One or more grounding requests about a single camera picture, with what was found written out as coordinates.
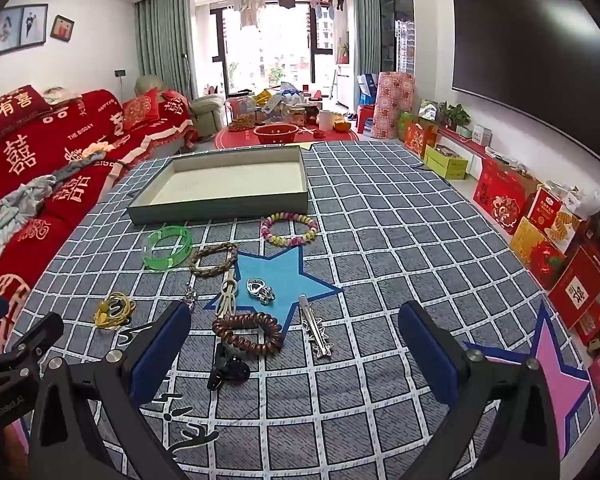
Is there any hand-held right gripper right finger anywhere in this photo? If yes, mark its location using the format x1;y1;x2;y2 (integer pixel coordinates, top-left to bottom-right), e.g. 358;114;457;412
399;301;573;480

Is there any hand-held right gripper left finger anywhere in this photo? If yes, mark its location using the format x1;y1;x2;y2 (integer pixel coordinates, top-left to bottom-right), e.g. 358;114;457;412
27;301;193;480

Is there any yellow hair tie with bead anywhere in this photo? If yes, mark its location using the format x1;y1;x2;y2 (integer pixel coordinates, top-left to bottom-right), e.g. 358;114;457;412
94;292;136;331

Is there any brown spiral hair tie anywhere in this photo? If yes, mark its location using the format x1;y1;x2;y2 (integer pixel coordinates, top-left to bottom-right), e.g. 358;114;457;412
212;312;283;356

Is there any green translucent bangle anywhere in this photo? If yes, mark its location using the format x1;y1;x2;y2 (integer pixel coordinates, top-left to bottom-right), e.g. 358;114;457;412
142;226;193;273

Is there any brown braided bracelet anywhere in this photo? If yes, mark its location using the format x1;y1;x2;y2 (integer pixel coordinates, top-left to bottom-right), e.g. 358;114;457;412
189;242;239;277

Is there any silver hair clip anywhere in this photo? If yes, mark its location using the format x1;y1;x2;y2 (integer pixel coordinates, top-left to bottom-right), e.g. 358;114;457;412
299;295;335;359

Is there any silver chain charm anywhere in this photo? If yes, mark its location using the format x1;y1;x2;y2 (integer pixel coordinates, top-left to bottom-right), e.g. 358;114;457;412
246;278;276;305

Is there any pink yellow beaded bracelet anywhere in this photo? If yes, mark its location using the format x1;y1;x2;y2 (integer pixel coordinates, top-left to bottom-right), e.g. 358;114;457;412
261;212;319;247

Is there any grey-green shallow cardboard box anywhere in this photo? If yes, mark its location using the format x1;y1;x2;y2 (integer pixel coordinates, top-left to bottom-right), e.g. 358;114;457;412
126;146;310;226

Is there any black claw hair clip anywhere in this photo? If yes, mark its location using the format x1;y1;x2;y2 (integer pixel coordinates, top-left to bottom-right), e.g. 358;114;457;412
207;344;251;392

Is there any grey braided cloth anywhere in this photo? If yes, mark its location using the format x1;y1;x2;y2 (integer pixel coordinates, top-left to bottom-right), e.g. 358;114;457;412
0;150;106;281

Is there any grey grid-pattern tray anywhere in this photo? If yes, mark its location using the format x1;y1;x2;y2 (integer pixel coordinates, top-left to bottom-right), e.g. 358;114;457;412
10;140;598;480

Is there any yellow red gift box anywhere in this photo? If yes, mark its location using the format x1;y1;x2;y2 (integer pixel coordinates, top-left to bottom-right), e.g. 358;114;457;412
509;217;566;288

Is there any red box with white label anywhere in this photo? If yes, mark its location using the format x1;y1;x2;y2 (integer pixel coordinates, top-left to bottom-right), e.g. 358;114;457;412
547;245;600;331

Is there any large red gift box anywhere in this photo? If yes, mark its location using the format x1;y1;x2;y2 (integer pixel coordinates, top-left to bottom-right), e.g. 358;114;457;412
472;157;541;233

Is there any orange biscuit box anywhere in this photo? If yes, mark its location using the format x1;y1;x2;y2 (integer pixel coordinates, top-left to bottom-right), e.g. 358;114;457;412
527;186;588;253

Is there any green gift box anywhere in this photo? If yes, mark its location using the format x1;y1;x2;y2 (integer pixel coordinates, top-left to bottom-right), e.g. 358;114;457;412
424;145;471;181

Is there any red printed sofa cover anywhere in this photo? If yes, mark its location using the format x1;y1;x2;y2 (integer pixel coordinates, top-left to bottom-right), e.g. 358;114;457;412
0;87;201;351

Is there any red pillow with characters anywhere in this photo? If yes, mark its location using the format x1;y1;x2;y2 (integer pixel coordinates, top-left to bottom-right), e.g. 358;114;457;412
0;85;53;153

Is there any orange red gift box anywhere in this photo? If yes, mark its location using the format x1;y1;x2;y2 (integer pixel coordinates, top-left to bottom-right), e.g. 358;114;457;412
404;122;438;158

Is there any red television shelf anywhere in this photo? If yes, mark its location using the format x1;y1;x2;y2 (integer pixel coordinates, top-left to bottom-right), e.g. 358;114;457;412
437;125;531;171

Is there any red round table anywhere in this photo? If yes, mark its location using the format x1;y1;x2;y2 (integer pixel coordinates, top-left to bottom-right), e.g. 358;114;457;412
214;122;361;150

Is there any green potted plant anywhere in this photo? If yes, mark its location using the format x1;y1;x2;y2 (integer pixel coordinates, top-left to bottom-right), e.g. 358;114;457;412
437;102;472;128

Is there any red embroidered cushion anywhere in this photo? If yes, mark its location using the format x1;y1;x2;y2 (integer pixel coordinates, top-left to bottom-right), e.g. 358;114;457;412
121;89;161;131

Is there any red plastic colander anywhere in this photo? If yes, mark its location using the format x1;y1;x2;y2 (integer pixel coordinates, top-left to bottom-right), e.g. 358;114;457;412
252;124;301;147

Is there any beige recliner armchair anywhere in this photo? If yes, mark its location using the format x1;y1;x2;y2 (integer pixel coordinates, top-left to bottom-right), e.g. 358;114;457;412
134;75;226;138

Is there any clear plastic snack jar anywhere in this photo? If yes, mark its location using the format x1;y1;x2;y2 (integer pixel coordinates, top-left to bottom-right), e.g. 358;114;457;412
225;97;258;132

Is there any red patterned rolled quilt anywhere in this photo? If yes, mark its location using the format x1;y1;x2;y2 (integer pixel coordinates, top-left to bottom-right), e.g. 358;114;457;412
370;71;417;140

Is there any white paper bag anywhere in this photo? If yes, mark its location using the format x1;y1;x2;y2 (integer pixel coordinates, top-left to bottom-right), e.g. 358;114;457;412
356;74;381;106

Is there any green curtain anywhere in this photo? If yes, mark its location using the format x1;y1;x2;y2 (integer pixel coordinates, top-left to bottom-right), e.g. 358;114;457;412
134;0;197;103
352;0;381;78

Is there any dark glass cabinet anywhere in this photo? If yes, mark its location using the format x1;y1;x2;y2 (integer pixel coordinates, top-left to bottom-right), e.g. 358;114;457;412
377;0;413;76

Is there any hanging laundry rack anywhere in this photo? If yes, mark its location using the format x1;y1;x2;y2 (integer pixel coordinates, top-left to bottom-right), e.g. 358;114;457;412
215;0;348;28

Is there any cream knotted cord ornament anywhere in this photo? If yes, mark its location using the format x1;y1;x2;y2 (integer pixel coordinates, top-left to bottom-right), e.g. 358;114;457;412
217;270;241;317

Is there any double wall photo frame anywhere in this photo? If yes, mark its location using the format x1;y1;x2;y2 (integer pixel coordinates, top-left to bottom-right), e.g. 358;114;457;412
0;4;48;58

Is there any small wall photo frame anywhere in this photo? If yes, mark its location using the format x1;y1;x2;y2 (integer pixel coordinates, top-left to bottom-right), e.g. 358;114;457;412
50;15;76;42

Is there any black wall television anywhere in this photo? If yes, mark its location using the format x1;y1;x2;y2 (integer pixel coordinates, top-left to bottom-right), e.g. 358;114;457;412
451;0;600;181

